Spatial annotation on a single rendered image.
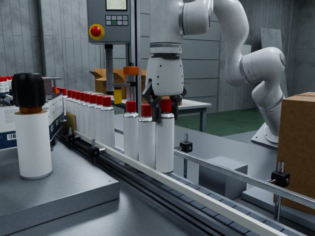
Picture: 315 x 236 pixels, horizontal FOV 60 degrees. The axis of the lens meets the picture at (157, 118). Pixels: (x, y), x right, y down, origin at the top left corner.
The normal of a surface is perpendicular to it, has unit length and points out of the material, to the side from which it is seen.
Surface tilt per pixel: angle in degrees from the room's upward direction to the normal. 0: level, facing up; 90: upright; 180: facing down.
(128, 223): 0
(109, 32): 90
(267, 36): 78
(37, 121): 90
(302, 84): 90
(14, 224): 90
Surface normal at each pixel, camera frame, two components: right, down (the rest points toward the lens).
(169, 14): -0.17, 0.14
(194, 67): 0.51, 0.16
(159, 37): -0.39, 0.17
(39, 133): 0.75, 0.12
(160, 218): 0.00, -0.98
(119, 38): 0.04, 0.19
